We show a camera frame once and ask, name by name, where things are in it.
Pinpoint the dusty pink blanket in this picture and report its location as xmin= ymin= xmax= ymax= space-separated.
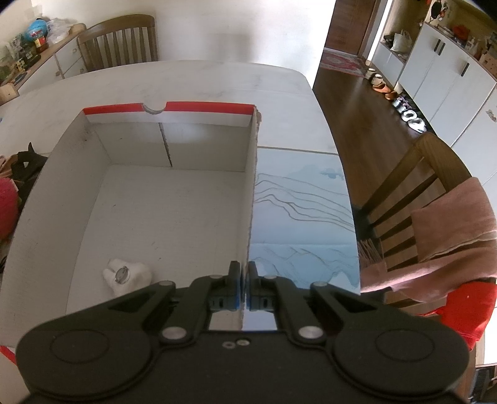
xmin=357 ymin=177 xmax=497 ymax=307

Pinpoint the wooden top sideboard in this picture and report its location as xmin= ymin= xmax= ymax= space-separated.
xmin=0 ymin=23 xmax=88 ymax=107

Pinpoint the blue printed table mat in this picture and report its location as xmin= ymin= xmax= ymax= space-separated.
xmin=248 ymin=147 xmax=362 ymax=294

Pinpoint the brown wooden door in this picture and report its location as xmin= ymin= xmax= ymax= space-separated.
xmin=326 ymin=0 xmax=383 ymax=59

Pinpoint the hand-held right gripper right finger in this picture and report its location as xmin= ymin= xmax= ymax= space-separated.
xmin=248 ymin=261 xmax=383 ymax=346

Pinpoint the wooden slat-back chair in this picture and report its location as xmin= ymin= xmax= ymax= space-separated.
xmin=351 ymin=132 xmax=486 ymax=311
xmin=76 ymin=14 xmax=159 ymax=74

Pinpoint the patterned red rug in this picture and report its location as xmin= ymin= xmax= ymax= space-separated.
xmin=320 ymin=47 xmax=371 ymax=77

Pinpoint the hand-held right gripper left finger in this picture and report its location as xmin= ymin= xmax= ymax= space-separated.
xmin=108 ymin=261 xmax=246 ymax=346

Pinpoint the blue globe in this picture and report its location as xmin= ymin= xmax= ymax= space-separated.
xmin=24 ymin=19 xmax=49 ymax=43

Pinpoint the pink plush toy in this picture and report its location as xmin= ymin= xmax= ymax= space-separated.
xmin=0 ymin=177 xmax=20 ymax=241

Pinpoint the red cloth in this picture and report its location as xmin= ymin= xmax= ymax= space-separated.
xmin=421 ymin=282 xmax=497 ymax=352

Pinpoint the small white plush toy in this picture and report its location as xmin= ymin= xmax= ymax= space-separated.
xmin=103 ymin=258 xmax=153 ymax=299

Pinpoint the clear plastic bag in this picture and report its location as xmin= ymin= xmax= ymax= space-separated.
xmin=46 ymin=17 xmax=74 ymax=44

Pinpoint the black glove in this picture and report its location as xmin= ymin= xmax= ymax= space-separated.
xmin=10 ymin=142 xmax=49 ymax=212

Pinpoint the red and white cardboard box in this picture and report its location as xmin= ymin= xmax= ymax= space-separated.
xmin=0 ymin=102 xmax=261 ymax=366

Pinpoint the white tote bag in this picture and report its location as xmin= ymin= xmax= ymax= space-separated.
xmin=389 ymin=30 xmax=412 ymax=53

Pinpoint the row of shoes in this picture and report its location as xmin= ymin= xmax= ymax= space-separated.
xmin=367 ymin=68 xmax=428 ymax=135

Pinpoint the small cardboard box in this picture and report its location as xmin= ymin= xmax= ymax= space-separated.
xmin=0 ymin=83 xmax=20 ymax=106

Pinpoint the white cabinet with black handles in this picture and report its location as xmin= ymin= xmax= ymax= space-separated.
xmin=373 ymin=21 xmax=497 ymax=125

